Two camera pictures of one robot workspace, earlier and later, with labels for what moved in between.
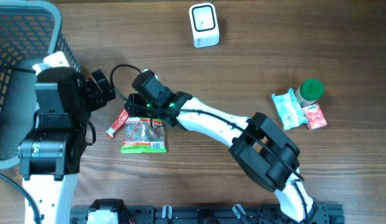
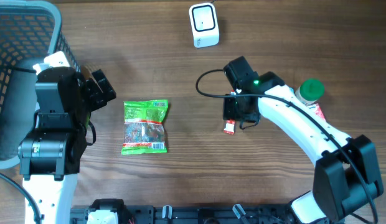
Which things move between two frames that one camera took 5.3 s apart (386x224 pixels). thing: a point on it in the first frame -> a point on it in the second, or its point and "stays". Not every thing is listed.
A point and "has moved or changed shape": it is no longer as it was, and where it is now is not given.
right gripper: x=136 y=109 -> x=229 y=112
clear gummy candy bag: x=139 y=137 stays
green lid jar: x=309 y=91 stays
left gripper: x=98 y=99 stays
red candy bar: x=121 y=120 has moved or changed shape
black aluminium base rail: x=325 y=212 stays
